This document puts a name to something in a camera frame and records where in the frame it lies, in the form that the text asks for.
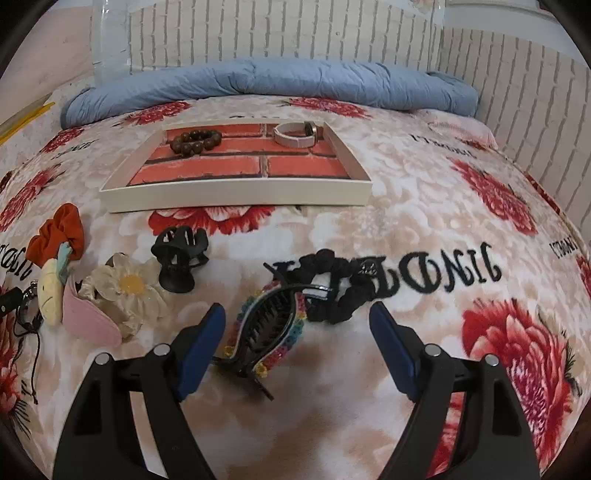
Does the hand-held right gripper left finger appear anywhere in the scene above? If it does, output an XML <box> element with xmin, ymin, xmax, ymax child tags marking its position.
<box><xmin>52</xmin><ymin>302</ymin><xmax>227</xmax><ymax>480</ymax></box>

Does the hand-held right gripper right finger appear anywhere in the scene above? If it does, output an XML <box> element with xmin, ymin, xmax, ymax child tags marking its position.
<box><xmin>369</xmin><ymin>302</ymin><xmax>542</xmax><ymax>480</ymax></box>

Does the rainbow beaded banana hair clip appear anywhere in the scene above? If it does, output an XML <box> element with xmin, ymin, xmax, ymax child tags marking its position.
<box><xmin>224</xmin><ymin>263</ymin><xmax>333</xmax><ymax>400</ymax></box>

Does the black claw hair clip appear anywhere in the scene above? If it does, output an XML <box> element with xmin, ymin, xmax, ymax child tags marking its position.
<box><xmin>151</xmin><ymin>226</ymin><xmax>211</xmax><ymax>294</ymax></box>

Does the clear daisy flower hair clip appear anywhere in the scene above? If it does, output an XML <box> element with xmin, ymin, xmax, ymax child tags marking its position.
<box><xmin>78</xmin><ymin>253</ymin><xmax>168</xmax><ymax>335</ymax></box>

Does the white tray with brick liner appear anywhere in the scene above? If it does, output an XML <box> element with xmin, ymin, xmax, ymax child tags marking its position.
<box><xmin>98</xmin><ymin>119</ymin><xmax>374</xmax><ymax>213</ymax></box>

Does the black cord keychain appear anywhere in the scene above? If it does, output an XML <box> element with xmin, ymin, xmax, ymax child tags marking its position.
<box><xmin>0</xmin><ymin>279</ymin><xmax>44</xmax><ymax>404</ymax></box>

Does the orange scrunchie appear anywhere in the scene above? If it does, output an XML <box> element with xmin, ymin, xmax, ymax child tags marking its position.
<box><xmin>25</xmin><ymin>203</ymin><xmax>86</xmax><ymax>267</ymax></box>

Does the red floral printed blanket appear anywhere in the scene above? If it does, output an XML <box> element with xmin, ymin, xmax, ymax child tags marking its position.
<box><xmin>0</xmin><ymin>88</ymin><xmax>591</xmax><ymax>480</ymax></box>

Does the pale pink watch band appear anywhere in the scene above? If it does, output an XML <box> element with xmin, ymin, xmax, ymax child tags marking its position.
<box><xmin>273</xmin><ymin>121</ymin><xmax>319</xmax><ymax>148</ymax></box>

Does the pink floral bed sheet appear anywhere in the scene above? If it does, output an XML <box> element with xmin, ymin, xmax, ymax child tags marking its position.
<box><xmin>429</xmin><ymin>108</ymin><xmax>499</xmax><ymax>148</ymax></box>

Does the rolled blue duvet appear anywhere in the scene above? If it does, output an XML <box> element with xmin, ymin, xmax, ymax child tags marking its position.
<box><xmin>60</xmin><ymin>58</ymin><xmax>478</xmax><ymax>130</ymax></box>

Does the yellow strip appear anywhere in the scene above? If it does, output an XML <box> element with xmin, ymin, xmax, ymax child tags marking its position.
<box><xmin>0</xmin><ymin>102</ymin><xmax>56</xmax><ymax>144</ymax></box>

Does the clear plastic sheet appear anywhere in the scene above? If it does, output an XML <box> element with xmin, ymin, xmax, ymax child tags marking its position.
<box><xmin>90</xmin><ymin>0</ymin><xmax>132</xmax><ymax>88</ymax></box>

